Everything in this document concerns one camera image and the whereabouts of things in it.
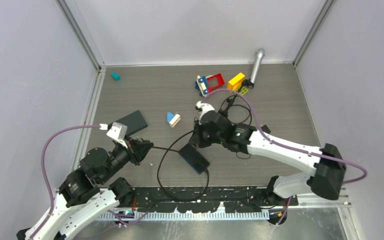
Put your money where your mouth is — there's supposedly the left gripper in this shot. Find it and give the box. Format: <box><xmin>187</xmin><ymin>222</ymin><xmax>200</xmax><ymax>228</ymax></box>
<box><xmin>100</xmin><ymin>134</ymin><xmax>154</xmax><ymax>183</ymax></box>

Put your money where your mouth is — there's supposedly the black microphone cable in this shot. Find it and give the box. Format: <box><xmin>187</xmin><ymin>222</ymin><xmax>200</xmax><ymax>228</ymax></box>
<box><xmin>150</xmin><ymin>94</ymin><xmax>253</xmax><ymax>202</ymax></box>

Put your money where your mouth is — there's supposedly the black network switch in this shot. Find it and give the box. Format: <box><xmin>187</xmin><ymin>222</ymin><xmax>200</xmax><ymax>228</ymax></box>
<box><xmin>178</xmin><ymin>144</ymin><xmax>210</xmax><ymax>174</ymax></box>

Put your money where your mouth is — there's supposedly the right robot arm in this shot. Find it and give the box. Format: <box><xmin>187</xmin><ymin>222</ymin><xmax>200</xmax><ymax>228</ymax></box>
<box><xmin>189</xmin><ymin>110</ymin><xmax>347</xmax><ymax>205</ymax></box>

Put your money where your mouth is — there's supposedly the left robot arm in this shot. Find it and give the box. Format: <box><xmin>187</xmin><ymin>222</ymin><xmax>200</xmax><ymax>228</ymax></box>
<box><xmin>16</xmin><ymin>137</ymin><xmax>154</xmax><ymax>240</ymax></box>

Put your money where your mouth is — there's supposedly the blue white toy brick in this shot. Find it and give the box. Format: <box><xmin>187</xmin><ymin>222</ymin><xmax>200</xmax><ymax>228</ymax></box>
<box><xmin>166</xmin><ymin>112</ymin><xmax>181</xmax><ymax>128</ymax></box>

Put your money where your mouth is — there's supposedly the red blue toy vehicle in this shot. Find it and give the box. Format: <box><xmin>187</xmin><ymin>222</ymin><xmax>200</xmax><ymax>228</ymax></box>
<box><xmin>195</xmin><ymin>73</ymin><xmax>225</xmax><ymax>98</ymax></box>

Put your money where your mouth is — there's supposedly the yellow toy brick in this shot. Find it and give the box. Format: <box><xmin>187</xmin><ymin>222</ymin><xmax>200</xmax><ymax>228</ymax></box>
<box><xmin>227</xmin><ymin>72</ymin><xmax>246</xmax><ymax>91</ymax></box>

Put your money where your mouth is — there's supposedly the lime green grid plate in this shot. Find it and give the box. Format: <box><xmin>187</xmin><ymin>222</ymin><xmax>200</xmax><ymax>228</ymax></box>
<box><xmin>238</xmin><ymin>86</ymin><xmax>249</xmax><ymax>95</ymax></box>

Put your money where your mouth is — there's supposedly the teal block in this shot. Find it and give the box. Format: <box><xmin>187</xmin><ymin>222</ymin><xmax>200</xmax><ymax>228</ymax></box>
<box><xmin>111</xmin><ymin>72</ymin><xmax>121</xmax><ymax>81</ymax></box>

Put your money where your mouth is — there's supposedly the silver microphone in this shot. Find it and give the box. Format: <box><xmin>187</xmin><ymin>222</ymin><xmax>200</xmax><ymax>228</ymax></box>
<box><xmin>247</xmin><ymin>48</ymin><xmax>265</xmax><ymax>89</ymax></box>

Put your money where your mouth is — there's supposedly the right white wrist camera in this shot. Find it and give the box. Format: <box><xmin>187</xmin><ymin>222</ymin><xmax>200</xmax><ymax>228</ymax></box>
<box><xmin>195</xmin><ymin>101</ymin><xmax>215</xmax><ymax>117</ymax></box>

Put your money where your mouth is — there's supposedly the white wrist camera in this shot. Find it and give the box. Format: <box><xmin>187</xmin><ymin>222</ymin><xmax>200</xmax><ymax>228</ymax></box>
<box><xmin>195</xmin><ymin>101</ymin><xmax>215</xmax><ymax>117</ymax></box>
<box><xmin>106</xmin><ymin>122</ymin><xmax>128</xmax><ymax>149</ymax></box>

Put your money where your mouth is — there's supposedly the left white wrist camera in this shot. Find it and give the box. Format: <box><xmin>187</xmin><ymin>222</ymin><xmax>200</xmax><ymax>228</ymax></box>
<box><xmin>106</xmin><ymin>122</ymin><xmax>128</xmax><ymax>149</ymax></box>

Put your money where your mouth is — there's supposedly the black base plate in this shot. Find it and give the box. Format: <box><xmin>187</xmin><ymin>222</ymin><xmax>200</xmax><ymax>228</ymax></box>
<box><xmin>130</xmin><ymin>186</ymin><xmax>287</xmax><ymax>214</ymax></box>

